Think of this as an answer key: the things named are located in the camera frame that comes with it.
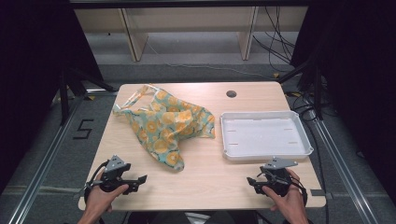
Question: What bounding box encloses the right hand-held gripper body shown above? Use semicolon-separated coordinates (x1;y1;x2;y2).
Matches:
259;157;299;197

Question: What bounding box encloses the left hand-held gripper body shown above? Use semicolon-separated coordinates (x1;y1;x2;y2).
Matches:
100;154;132;192

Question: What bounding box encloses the white plastic tray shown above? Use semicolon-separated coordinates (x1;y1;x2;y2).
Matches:
219;110;315;161

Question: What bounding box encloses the lemon print fabric bag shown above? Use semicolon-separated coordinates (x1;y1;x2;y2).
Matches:
112;83;217;173

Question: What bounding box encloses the person's right hand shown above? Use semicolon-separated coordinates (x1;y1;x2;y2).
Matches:
262;168;308;219

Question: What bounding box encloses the person's left hand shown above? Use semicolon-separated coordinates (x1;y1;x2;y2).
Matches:
85;172;130;217

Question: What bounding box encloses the black metal stand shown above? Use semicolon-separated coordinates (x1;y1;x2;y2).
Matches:
276;57;325;121
58;63;119;126

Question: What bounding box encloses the black curtain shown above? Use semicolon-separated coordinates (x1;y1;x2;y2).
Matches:
290;0;396;197
0;0;106;194

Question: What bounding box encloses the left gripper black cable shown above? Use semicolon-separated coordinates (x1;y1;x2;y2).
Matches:
83;161;110;203

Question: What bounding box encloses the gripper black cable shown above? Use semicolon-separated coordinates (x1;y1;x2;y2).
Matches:
290;178;310;207
83;161;110;203

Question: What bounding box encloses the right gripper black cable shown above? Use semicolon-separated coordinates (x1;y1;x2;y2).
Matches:
290;178;310;207

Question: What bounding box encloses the black cable along rail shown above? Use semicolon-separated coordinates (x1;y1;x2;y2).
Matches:
286;90;332;224

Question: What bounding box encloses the aluminium floor rail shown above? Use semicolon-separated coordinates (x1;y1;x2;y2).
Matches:
8;94;87;224
309;116;380;224

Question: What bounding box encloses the thin white floor cable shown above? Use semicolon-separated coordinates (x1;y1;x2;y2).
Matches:
145;40;276;79

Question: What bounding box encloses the bundle of black floor cables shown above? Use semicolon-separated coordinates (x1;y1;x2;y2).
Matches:
251;6;297;73

